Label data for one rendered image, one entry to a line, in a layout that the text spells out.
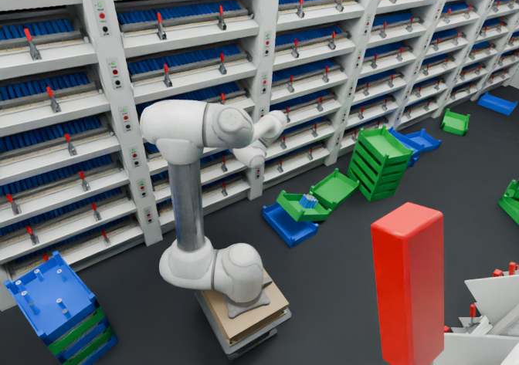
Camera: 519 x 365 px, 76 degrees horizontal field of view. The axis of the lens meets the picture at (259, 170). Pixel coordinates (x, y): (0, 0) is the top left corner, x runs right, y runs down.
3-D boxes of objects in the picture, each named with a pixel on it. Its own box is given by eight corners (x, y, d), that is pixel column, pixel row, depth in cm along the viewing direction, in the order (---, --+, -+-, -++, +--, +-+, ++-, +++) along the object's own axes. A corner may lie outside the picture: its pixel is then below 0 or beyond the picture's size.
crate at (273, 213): (317, 234, 204) (319, 224, 199) (290, 248, 194) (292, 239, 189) (286, 203, 222) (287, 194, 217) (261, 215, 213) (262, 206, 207)
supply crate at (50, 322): (100, 305, 129) (95, 295, 124) (46, 346, 117) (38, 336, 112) (62, 261, 143) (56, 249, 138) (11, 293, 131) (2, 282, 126)
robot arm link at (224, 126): (256, 114, 107) (214, 111, 108) (253, 96, 89) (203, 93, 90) (252, 154, 106) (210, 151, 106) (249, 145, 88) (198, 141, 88)
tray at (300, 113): (338, 109, 224) (348, 96, 213) (265, 136, 196) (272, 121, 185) (321, 88, 231) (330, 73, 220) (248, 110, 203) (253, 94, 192)
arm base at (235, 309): (279, 300, 139) (281, 293, 135) (229, 320, 132) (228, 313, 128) (262, 265, 152) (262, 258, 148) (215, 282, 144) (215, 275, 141)
